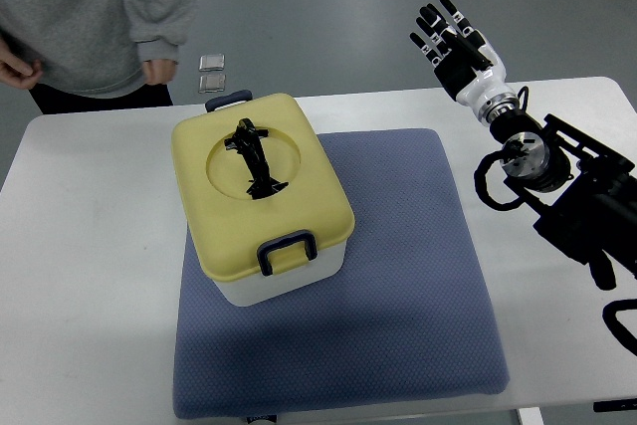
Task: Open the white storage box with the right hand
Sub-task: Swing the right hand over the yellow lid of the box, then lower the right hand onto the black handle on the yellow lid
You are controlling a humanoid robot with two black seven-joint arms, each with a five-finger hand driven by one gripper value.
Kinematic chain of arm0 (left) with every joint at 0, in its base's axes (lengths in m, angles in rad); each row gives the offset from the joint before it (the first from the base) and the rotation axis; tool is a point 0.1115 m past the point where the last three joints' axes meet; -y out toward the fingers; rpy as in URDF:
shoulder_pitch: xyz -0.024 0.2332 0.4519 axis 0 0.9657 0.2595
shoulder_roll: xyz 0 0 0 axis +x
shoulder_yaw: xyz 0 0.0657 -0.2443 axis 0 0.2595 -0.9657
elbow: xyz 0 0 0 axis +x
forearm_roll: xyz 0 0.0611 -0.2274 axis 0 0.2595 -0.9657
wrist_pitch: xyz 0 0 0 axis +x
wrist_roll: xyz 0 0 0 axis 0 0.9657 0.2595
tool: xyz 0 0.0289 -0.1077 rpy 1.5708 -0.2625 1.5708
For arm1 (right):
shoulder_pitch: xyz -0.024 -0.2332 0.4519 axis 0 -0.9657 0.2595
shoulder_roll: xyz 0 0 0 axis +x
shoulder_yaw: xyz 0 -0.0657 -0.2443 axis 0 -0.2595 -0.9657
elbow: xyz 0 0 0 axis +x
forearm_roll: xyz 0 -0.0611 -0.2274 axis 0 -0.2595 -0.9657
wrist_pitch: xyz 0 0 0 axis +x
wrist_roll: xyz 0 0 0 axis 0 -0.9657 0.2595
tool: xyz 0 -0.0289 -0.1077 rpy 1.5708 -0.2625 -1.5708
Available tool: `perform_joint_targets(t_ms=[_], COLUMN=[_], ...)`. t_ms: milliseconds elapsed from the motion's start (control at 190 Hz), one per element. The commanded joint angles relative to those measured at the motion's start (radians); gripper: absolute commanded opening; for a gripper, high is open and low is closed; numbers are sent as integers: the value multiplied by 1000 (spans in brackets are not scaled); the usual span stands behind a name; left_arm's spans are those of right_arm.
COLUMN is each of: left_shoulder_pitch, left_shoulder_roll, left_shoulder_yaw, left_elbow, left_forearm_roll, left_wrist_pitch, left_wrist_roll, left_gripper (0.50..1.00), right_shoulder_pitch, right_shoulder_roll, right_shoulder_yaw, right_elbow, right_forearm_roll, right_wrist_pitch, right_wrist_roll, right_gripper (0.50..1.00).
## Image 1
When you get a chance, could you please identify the person's hand at left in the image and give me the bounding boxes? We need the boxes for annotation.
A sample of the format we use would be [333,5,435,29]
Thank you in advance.
[0,39,44,90]

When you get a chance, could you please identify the upper floor metal plate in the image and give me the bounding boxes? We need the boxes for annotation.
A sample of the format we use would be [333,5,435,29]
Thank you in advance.
[198,54,225,72]

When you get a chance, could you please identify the person's hand at centre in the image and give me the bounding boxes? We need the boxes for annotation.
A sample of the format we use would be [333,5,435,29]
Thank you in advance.
[141,59,178,86]

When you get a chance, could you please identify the blue cushion mat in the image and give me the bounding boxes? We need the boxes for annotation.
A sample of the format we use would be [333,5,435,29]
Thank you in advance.
[173,128,509,419]

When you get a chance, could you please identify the person in grey sweatshirt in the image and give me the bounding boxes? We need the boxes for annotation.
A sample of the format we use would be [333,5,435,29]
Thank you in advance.
[1,0,196,114]

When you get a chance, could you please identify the black bracket at table edge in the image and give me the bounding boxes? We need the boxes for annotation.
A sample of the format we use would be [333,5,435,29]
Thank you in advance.
[593,398,637,413]

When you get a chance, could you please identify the lower floor metal plate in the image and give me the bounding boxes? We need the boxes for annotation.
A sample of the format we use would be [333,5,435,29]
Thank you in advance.
[198,73,226,94]

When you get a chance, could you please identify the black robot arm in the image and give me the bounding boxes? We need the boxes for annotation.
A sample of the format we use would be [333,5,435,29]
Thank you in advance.
[474,88,636,291]

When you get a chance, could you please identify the floor metal plate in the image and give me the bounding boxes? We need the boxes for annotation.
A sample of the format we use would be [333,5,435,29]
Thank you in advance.
[198,73,226,94]
[198,54,225,72]

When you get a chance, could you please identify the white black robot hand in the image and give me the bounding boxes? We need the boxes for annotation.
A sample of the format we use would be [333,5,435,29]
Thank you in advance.
[409,0,521,125]

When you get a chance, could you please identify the black cable loop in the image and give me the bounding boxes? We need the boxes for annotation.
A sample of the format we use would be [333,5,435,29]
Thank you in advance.
[601,298,637,359]

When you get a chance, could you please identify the yellow box lid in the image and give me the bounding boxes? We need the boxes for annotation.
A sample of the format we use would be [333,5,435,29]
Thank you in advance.
[171,94,355,283]

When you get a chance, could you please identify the white storage box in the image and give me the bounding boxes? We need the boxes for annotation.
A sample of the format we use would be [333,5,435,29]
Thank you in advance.
[214,241,347,307]

